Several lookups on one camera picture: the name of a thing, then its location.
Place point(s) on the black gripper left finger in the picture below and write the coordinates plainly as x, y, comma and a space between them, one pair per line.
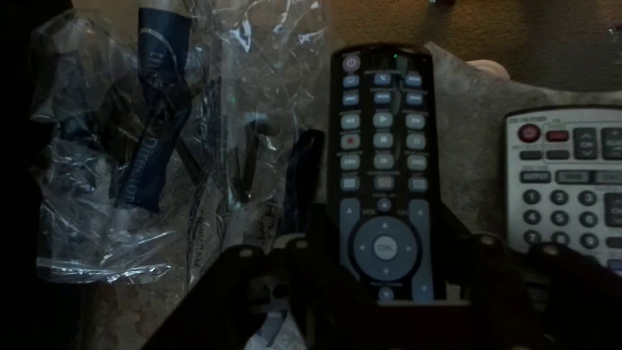
248, 291

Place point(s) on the clear plastic bag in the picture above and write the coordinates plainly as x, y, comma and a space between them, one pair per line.
169, 145

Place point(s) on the black remote control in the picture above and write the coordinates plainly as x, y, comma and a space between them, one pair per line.
383, 171

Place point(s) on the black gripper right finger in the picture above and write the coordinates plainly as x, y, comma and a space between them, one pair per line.
550, 299

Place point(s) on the silver grey remote control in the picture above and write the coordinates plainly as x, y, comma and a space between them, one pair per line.
559, 173

